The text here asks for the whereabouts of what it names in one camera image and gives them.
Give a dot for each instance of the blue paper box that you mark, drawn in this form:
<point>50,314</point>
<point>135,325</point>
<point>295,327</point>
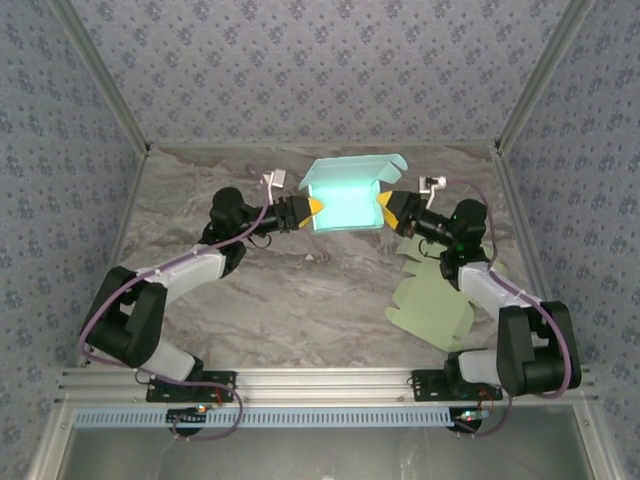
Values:
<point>345,210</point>

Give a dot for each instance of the green paper box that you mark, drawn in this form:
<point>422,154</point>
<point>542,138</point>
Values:
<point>430,310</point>

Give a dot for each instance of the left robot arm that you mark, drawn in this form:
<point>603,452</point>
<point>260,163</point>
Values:
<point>195,270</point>

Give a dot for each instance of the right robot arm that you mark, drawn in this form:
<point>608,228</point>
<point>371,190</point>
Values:
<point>525,350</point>

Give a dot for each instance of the aluminium mounting beam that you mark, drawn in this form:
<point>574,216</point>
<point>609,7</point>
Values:
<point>325,385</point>

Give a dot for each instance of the grey metal panel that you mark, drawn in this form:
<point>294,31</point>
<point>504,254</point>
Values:
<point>325,455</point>

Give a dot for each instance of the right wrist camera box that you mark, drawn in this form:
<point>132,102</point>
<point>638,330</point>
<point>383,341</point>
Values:
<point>432,187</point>

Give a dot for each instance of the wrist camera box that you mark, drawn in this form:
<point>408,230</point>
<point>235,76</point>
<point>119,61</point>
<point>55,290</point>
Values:
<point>276,182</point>
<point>432,187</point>

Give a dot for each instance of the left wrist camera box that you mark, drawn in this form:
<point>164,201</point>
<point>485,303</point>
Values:
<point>276,182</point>

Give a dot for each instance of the wide aluminium side rail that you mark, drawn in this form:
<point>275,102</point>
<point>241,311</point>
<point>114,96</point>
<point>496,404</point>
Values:
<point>517,210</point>

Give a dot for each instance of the thin aluminium table edge rail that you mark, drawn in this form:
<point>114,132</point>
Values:
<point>225,144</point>

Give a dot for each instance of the narrow aluminium side rail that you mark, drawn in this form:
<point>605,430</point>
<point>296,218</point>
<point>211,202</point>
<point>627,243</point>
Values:
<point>116,250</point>

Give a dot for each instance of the aluminium frame post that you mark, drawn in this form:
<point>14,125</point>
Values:
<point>103,75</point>
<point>542,75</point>

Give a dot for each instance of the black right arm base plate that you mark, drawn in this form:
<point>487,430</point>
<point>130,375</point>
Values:
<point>425,387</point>

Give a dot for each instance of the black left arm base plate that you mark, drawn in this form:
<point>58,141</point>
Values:
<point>220,380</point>

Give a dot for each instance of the black bracket with lit adapter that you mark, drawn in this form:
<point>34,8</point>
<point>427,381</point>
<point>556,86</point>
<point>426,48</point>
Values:
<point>470,419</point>
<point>187,416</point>

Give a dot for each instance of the aluminium frame leg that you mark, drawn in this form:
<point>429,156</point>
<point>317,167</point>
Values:
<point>597,445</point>
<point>50,445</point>

